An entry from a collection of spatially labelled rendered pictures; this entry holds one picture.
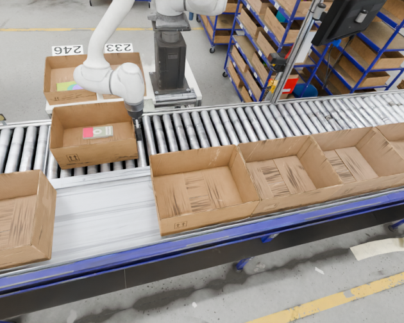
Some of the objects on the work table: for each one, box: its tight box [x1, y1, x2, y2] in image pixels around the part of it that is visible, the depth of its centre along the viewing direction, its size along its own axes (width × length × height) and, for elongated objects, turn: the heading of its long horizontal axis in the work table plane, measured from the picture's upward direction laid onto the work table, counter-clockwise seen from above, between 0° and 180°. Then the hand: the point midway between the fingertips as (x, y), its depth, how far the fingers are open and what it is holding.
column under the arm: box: [149, 31, 191, 95], centre depth 167 cm, size 26×26×33 cm
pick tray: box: [43, 54, 97, 106], centre depth 162 cm, size 28×38×10 cm
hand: (138, 135), depth 133 cm, fingers closed, pressing on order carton
